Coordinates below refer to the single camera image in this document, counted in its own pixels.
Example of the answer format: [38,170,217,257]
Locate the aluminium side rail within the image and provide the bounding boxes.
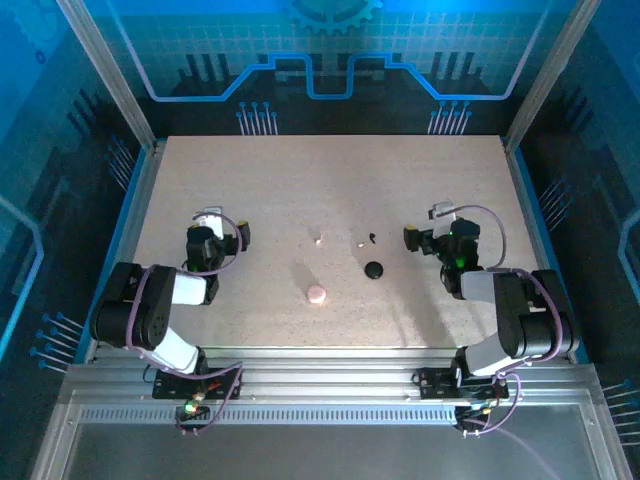
[84,142,166,361]
[502,139,576,361]

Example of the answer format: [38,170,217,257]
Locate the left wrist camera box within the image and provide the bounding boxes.
[192,206,225,240]

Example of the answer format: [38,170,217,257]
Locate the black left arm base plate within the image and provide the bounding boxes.
[152,367,244,401]

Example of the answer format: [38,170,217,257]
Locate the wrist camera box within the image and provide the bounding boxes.
[427,201,459,240]
[192,206,225,240]

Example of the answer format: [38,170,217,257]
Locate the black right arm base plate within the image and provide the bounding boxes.
[412,367,511,401]

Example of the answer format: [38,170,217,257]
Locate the aluminium mounting rail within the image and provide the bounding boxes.
[64,347,601,409]

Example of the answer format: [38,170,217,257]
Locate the slotted grey cable duct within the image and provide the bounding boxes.
[79,407,459,426]

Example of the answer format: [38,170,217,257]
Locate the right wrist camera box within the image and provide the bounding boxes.
[427,201,459,240]

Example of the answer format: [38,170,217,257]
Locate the aluminium frame post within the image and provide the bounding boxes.
[502,0,601,151]
[54,0,161,151]

